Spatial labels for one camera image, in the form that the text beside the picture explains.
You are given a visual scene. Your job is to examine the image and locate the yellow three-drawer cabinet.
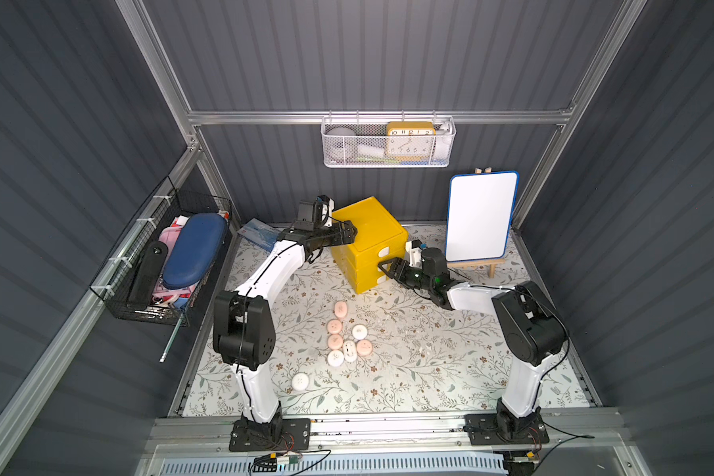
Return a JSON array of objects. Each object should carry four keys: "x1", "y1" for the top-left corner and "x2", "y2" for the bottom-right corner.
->
[{"x1": 331, "y1": 196, "x2": 409, "y2": 294}]

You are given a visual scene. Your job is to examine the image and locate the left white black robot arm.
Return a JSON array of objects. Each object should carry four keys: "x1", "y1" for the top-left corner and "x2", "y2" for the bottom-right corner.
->
[{"x1": 212, "y1": 196, "x2": 358, "y2": 424}]

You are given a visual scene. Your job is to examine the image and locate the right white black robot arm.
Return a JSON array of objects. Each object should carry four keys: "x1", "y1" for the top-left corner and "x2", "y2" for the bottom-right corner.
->
[{"x1": 378, "y1": 247, "x2": 570, "y2": 434}]

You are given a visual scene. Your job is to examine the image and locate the white earphone case upper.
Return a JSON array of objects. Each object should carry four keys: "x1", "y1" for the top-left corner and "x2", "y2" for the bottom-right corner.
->
[{"x1": 352, "y1": 324, "x2": 368, "y2": 341}]

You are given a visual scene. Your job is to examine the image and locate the white earphone case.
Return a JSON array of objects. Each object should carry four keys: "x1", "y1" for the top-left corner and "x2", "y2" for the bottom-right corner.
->
[
  {"x1": 342, "y1": 340, "x2": 358, "y2": 363},
  {"x1": 326, "y1": 350, "x2": 345, "y2": 367},
  {"x1": 352, "y1": 324, "x2": 368, "y2": 341}
]

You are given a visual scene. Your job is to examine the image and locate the pink earphone case right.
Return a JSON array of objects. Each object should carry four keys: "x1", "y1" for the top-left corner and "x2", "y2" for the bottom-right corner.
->
[{"x1": 355, "y1": 339, "x2": 374, "y2": 357}]

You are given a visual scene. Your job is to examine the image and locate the white tape roll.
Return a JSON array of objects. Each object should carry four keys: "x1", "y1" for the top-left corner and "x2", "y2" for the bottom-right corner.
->
[{"x1": 323, "y1": 127, "x2": 357, "y2": 163}]

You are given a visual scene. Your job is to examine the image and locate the white earphone case centre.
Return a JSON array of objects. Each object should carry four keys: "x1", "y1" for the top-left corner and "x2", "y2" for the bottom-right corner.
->
[{"x1": 342, "y1": 340, "x2": 358, "y2": 363}]

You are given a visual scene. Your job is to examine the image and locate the blue oval case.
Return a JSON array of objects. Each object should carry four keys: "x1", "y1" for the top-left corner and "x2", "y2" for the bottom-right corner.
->
[{"x1": 162, "y1": 213, "x2": 227, "y2": 290}]

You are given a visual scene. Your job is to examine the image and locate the white earphone case lower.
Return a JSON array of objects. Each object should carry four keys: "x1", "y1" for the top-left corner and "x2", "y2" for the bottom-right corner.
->
[{"x1": 326, "y1": 350, "x2": 345, "y2": 367}]

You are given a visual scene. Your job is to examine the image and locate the yellow alarm clock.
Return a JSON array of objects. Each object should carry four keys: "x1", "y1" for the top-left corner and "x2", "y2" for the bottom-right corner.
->
[{"x1": 385, "y1": 121, "x2": 436, "y2": 162}]

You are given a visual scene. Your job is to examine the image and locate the white earphone case isolated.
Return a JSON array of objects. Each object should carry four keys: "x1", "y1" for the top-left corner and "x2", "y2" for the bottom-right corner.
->
[{"x1": 291, "y1": 373, "x2": 311, "y2": 392}]

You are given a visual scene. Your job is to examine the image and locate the pink items in basket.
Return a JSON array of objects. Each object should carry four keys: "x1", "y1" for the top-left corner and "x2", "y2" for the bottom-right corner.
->
[{"x1": 151, "y1": 215, "x2": 196, "y2": 307}]

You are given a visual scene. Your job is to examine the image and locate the black object in basket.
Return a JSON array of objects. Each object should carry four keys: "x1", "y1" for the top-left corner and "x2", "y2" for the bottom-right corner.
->
[{"x1": 126, "y1": 240, "x2": 168, "y2": 309}]

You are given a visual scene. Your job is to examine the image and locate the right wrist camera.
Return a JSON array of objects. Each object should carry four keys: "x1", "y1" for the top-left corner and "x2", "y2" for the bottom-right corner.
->
[{"x1": 406, "y1": 239, "x2": 426, "y2": 269}]

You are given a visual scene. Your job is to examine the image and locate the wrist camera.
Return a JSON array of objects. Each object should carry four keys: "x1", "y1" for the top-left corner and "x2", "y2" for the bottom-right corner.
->
[
  {"x1": 406, "y1": 239, "x2": 426, "y2": 269},
  {"x1": 315, "y1": 194, "x2": 334, "y2": 227}
]

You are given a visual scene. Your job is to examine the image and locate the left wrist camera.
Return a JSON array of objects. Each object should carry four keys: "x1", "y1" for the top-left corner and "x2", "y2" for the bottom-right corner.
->
[{"x1": 315, "y1": 194, "x2": 334, "y2": 227}]

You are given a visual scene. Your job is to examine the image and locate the white board blue frame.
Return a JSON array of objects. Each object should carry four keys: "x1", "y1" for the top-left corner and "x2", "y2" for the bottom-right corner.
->
[{"x1": 444, "y1": 171, "x2": 521, "y2": 264}]

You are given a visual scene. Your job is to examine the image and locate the white wire wall basket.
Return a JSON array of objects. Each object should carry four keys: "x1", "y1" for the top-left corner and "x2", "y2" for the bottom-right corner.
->
[{"x1": 321, "y1": 116, "x2": 457, "y2": 169}]

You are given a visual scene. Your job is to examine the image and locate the black wire side basket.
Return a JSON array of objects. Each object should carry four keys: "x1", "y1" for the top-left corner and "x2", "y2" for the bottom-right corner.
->
[{"x1": 91, "y1": 188, "x2": 234, "y2": 327}]

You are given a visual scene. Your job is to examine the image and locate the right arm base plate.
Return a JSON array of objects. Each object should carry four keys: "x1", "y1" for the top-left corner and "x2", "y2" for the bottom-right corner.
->
[{"x1": 463, "y1": 412, "x2": 549, "y2": 447}]

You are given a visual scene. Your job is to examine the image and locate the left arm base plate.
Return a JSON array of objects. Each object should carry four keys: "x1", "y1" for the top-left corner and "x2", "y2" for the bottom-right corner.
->
[{"x1": 228, "y1": 418, "x2": 313, "y2": 452}]

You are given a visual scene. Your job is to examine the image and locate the aluminium front rail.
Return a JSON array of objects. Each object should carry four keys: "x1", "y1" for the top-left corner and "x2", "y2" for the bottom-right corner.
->
[{"x1": 145, "y1": 408, "x2": 632, "y2": 457}]

